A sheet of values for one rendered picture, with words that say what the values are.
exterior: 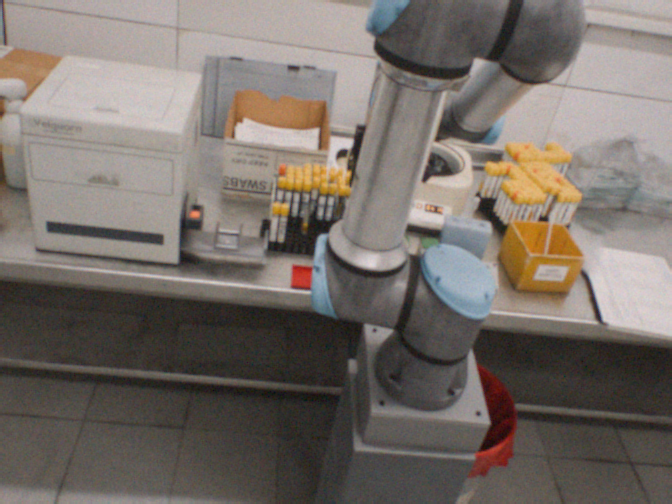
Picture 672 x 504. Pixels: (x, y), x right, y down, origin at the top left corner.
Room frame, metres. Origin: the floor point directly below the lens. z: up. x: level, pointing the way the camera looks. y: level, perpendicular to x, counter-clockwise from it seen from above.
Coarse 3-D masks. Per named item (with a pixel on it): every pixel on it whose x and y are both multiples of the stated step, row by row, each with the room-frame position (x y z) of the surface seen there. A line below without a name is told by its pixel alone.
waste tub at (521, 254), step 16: (512, 224) 1.28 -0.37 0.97; (528, 224) 1.31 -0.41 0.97; (544, 224) 1.32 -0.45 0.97; (560, 224) 1.33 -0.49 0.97; (512, 240) 1.26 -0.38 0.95; (528, 240) 1.31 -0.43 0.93; (544, 240) 1.32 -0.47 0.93; (560, 240) 1.31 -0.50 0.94; (512, 256) 1.24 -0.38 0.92; (528, 256) 1.18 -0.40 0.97; (544, 256) 1.18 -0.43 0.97; (560, 256) 1.19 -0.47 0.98; (576, 256) 1.23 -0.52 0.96; (512, 272) 1.21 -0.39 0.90; (528, 272) 1.18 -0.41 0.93; (544, 272) 1.19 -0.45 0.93; (560, 272) 1.19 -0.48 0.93; (576, 272) 1.20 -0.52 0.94; (528, 288) 1.18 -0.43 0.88; (544, 288) 1.19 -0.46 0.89; (560, 288) 1.20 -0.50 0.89
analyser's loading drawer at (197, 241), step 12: (216, 228) 1.09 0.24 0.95; (240, 228) 1.11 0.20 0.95; (192, 240) 1.07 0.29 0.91; (204, 240) 1.08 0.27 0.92; (216, 240) 1.07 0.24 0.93; (228, 240) 1.10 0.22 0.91; (240, 240) 1.10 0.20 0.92; (252, 240) 1.12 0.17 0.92; (264, 240) 1.12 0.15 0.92; (204, 252) 1.06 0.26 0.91; (216, 252) 1.06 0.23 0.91; (228, 252) 1.06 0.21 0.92; (240, 252) 1.07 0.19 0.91; (252, 252) 1.07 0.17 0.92; (264, 252) 1.07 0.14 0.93
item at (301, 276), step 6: (294, 270) 1.09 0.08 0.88; (300, 270) 1.10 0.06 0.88; (306, 270) 1.10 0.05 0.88; (312, 270) 1.10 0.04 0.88; (294, 276) 1.07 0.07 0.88; (300, 276) 1.08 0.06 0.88; (306, 276) 1.08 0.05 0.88; (294, 282) 1.05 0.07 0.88; (300, 282) 1.06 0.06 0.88; (306, 282) 1.06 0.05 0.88; (300, 288) 1.04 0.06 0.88; (306, 288) 1.04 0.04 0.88
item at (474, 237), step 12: (456, 216) 1.27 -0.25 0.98; (444, 228) 1.24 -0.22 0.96; (456, 228) 1.23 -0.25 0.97; (468, 228) 1.23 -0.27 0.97; (480, 228) 1.24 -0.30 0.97; (444, 240) 1.23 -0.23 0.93; (456, 240) 1.23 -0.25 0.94; (468, 240) 1.24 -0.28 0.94; (480, 240) 1.24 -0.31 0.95; (480, 252) 1.24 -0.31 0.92
